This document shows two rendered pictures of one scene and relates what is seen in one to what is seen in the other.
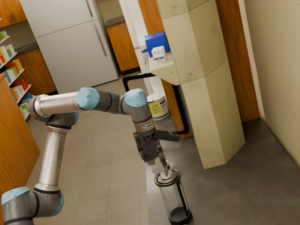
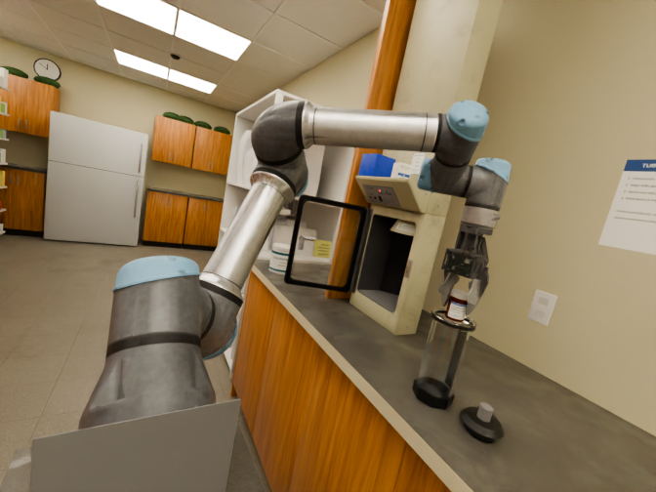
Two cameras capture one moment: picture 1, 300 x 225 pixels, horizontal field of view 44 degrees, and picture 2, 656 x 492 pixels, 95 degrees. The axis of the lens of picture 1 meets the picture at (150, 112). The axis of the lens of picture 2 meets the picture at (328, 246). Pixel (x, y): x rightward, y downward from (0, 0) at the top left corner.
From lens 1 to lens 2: 1.30 m
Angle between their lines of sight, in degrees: 38
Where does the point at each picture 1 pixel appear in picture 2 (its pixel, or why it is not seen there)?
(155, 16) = not seen: hidden behind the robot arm
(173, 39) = not seen: hidden behind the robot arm
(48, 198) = (228, 311)
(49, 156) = (253, 225)
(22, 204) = (193, 300)
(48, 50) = (59, 182)
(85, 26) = (124, 178)
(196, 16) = not seen: hidden behind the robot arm
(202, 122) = (421, 270)
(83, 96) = (475, 110)
